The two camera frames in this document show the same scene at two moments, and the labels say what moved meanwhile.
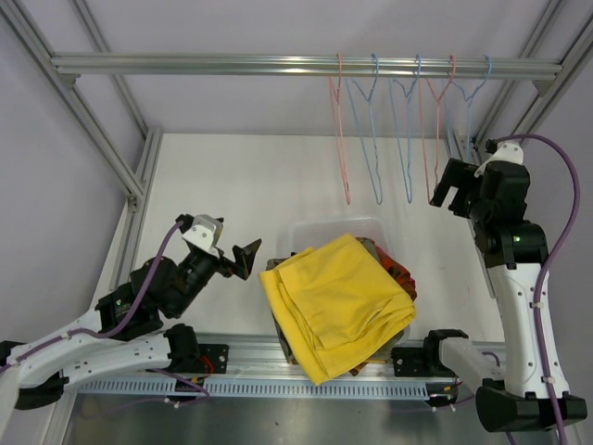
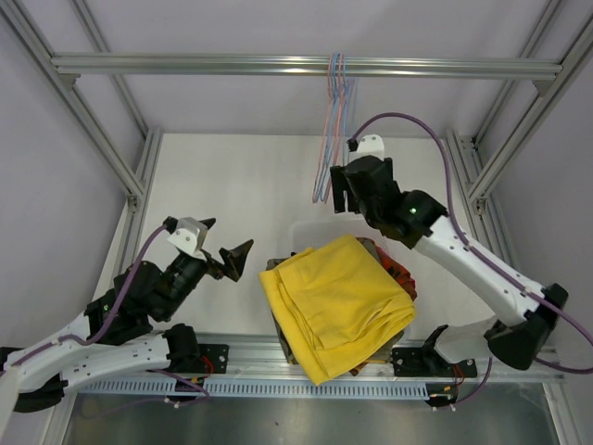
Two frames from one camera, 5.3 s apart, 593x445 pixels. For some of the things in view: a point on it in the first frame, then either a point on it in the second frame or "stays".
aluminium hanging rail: x=297 y=65 stays
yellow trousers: x=336 y=305 stays
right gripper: x=458 y=174 → x=338 y=184
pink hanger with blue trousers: x=438 y=108 → x=337 y=108
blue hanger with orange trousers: x=408 y=188 → x=336 y=77
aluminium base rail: x=258 y=366 stays
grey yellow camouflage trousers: x=386 y=339 → x=372 y=246
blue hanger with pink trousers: x=468 y=110 → x=343 y=107
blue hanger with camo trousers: x=369 y=100 → x=331 y=122
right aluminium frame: x=465 y=142 stays
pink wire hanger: x=338 y=122 → x=323 y=130
